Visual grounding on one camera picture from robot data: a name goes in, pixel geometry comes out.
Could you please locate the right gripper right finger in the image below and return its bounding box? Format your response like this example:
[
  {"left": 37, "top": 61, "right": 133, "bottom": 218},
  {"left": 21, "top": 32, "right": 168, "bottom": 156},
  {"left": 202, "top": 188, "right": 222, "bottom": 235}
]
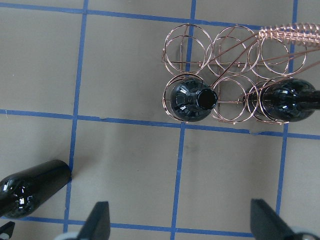
[{"left": 250, "top": 199, "right": 297, "bottom": 240}]

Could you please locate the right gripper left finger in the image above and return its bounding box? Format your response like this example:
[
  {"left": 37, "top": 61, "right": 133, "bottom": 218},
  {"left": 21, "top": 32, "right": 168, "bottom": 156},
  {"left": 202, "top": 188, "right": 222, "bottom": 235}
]
[{"left": 78, "top": 201, "right": 111, "bottom": 240}]

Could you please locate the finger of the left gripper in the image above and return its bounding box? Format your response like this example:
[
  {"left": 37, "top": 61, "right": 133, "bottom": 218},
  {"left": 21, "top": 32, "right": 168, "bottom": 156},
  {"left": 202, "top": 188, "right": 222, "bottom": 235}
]
[{"left": 0, "top": 221, "right": 15, "bottom": 240}]

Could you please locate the dark wine bottle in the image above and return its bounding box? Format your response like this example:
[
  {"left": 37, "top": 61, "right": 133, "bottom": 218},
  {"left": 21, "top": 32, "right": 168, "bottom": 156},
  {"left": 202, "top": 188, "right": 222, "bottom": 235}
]
[
  {"left": 169, "top": 76, "right": 218, "bottom": 122},
  {"left": 247, "top": 78, "right": 320, "bottom": 122},
  {"left": 0, "top": 159, "right": 72, "bottom": 219}
]

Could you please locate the copper wire wine basket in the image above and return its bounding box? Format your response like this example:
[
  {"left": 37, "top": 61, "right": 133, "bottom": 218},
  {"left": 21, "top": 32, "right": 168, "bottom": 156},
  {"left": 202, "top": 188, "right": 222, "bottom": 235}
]
[{"left": 162, "top": 23, "right": 320, "bottom": 125}]

